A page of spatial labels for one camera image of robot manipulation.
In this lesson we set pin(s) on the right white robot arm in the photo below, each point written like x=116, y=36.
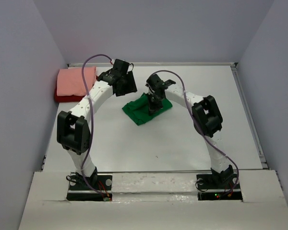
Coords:
x=207, y=121

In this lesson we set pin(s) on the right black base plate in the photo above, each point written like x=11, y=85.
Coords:
x=210, y=191

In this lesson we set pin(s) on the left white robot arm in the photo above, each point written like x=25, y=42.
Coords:
x=75, y=128

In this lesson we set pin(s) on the dark red folded t-shirt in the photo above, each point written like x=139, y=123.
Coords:
x=64, y=98

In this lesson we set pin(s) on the green t-shirt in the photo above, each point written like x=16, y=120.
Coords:
x=138, y=110

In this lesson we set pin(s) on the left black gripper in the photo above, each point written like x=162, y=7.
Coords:
x=131, y=87

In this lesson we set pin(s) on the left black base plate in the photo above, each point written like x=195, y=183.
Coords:
x=79, y=191

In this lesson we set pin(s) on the pink folded t-shirt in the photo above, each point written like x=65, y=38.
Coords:
x=89, y=74

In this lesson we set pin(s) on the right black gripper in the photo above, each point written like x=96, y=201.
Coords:
x=152, y=108

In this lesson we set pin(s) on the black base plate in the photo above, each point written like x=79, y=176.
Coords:
x=210, y=191
x=79, y=191

